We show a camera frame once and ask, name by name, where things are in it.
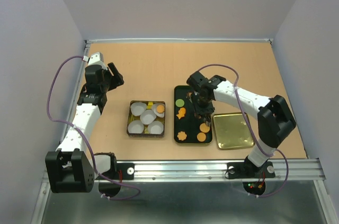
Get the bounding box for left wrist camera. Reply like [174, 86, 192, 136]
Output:
[87, 52, 105, 66]

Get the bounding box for round orange cookie lower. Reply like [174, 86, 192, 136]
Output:
[197, 132, 207, 142]

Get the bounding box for white paper cup centre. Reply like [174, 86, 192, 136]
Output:
[140, 110, 157, 125]

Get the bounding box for white paper cup bottom-left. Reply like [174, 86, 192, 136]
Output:
[128, 120, 144, 134]

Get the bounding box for black tray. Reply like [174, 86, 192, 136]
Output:
[174, 85, 212, 145]

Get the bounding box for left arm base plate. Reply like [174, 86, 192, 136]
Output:
[103, 162, 135, 182]

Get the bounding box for aluminium rail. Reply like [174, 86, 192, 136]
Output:
[42, 157, 326, 182]

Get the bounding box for gold tin lid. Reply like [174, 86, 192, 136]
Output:
[213, 112, 255, 150]

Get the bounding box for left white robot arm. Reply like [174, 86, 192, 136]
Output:
[45, 62, 124, 193]

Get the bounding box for metal tongs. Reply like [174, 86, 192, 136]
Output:
[186, 91, 211, 127]

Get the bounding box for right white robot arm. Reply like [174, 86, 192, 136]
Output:
[186, 71, 296, 176]

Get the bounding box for orange fish cookie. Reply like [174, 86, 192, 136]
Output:
[176, 107, 186, 120]

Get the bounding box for white paper cup top-right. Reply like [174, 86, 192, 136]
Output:
[151, 103, 165, 118]

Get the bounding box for round orange cookie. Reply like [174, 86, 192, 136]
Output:
[197, 132, 207, 142]
[199, 123, 210, 133]

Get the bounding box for gold cookie tin box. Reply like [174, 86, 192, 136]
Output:
[126, 100, 166, 138]

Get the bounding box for white paper cup bottom-right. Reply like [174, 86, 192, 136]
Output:
[147, 121, 164, 135]

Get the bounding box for orange flower cookie bottom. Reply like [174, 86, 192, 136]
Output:
[177, 131, 187, 141]

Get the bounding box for green round cookie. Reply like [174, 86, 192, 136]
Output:
[175, 98, 185, 107]

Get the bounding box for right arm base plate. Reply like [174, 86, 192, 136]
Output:
[225, 162, 275, 180]

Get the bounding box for white paper cup top-left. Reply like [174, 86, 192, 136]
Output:
[130, 102, 147, 117]

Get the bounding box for round orange cookie upper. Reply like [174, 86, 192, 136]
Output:
[199, 123, 210, 133]

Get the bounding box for orange flower cookie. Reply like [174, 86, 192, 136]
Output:
[156, 104, 165, 113]
[177, 131, 187, 141]

